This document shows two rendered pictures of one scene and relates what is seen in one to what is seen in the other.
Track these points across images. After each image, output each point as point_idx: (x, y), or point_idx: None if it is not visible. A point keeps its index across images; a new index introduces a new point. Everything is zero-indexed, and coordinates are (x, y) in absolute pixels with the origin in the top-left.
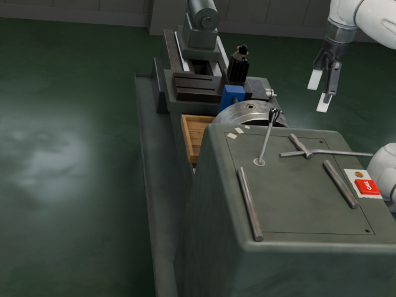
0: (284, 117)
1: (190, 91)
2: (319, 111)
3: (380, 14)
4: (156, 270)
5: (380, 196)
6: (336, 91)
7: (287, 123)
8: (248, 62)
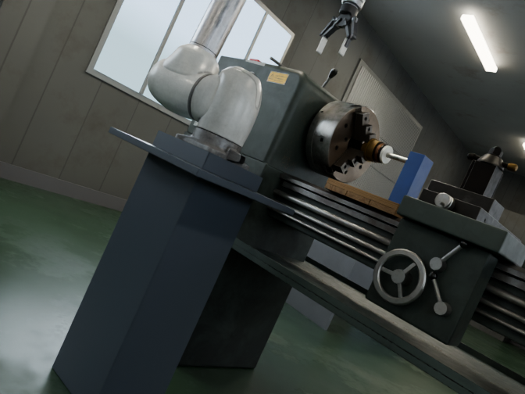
0: (345, 105)
1: None
2: (319, 53)
3: None
4: (306, 261)
5: (247, 59)
6: (321, 32)
7: (337, 103)
8: (474, 160)
